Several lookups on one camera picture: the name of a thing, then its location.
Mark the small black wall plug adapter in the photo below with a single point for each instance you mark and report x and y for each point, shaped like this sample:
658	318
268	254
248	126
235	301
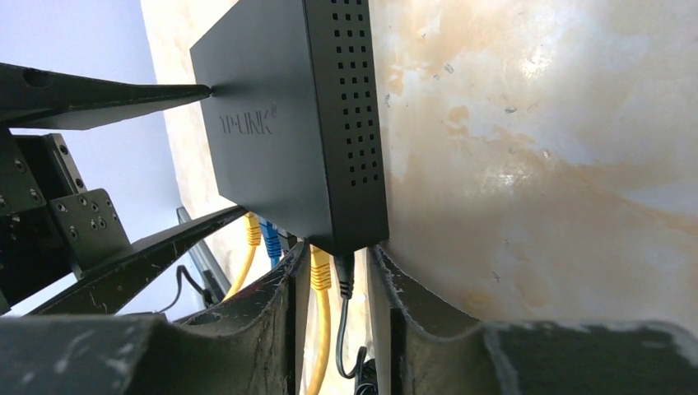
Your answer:
363	370

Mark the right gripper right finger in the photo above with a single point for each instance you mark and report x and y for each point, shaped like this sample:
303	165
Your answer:
424	345

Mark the large black network switch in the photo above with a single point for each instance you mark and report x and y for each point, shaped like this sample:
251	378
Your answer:
293	120

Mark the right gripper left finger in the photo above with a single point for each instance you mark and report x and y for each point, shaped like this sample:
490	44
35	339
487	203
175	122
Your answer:
250	344

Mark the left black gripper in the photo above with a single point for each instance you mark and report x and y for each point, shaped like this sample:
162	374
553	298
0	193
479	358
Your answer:
51	223

